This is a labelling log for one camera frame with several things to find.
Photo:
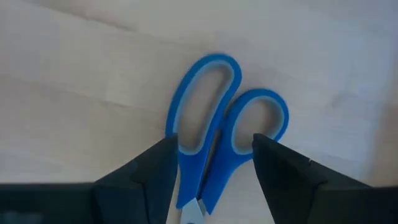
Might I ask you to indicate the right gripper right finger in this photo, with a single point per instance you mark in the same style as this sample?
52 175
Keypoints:
289 186

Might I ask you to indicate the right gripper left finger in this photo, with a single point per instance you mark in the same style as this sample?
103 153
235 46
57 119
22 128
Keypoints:
143 186

